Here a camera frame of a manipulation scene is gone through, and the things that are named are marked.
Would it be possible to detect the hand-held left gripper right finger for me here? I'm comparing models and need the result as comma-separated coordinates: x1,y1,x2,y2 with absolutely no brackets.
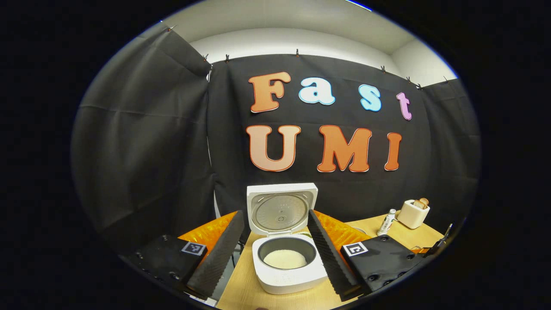
307,209,427,302

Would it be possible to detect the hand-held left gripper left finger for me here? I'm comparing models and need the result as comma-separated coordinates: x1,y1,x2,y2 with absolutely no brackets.
120,210,245,301

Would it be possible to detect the cream chopstick holder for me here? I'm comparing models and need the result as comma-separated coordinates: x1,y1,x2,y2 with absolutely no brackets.
396,198,430,229

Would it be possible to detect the white rice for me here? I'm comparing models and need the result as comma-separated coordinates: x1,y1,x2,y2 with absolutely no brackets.
263,249,308,270

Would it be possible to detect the white rice cooker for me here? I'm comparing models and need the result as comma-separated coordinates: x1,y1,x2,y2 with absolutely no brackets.
247,183,328,295

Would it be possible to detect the white bottle green label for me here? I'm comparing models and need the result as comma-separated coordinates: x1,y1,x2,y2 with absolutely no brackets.
377,209,396,236

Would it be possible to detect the black backdrop cloth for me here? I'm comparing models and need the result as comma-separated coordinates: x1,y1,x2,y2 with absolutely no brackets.
71,24,482,259

